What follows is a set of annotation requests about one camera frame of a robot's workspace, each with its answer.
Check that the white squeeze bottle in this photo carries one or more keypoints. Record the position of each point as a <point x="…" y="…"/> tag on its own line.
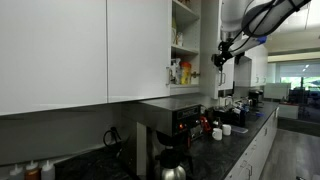
<point x="48" y="171"/>
<point x="16" y="173"/>

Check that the black far coffee machine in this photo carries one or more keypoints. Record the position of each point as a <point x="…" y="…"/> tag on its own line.
<point x="255" y="95"/>

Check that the white lower cabinet row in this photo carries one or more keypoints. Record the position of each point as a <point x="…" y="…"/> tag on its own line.
<point x="252" y="161"/>

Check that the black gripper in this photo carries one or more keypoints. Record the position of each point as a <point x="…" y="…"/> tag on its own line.
<point x="223" y="56"/>

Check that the white cabinet door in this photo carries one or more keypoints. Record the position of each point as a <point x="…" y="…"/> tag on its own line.
<point x="208" y="46"/>
<point x="138" y="49"/>
<point x="53" y="54"/>

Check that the black condiment organizer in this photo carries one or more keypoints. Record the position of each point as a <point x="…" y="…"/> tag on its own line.
<point x="233" y="116"/>

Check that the far white upper cabinets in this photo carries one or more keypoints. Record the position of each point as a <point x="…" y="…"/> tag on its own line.
<point x="251" y="71"/>

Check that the clear plastic tray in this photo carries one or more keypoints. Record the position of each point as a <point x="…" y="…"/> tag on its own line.
<point x="240" y="130"/>

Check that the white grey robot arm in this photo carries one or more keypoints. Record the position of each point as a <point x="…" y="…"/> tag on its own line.
<point x="246" y="24"/>

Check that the brown sauce squeeze bottle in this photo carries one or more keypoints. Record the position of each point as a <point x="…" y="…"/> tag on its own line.
<point x="32" y="171"/>

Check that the white squeeze bottle right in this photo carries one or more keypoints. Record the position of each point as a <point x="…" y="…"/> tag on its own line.
<point x="48" y="171"/>

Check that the black steel coffee maker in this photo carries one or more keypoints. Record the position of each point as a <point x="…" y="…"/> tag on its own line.
<point x="163" y="123"/>

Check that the stainless steel coffee carafe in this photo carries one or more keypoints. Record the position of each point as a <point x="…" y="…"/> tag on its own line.
<point x="170" y="168"/>

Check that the white spray bottle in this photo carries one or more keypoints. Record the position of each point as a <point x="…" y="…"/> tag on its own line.
<point x="176" y="70"/>

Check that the white ceramic mug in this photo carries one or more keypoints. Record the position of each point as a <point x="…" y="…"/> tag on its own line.
<point x="217" y="134"/>
<point x="226" y="129"/>

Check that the white adjacent upper cabinet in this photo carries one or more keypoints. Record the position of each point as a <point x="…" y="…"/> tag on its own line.
<point x="226" y="77"/>

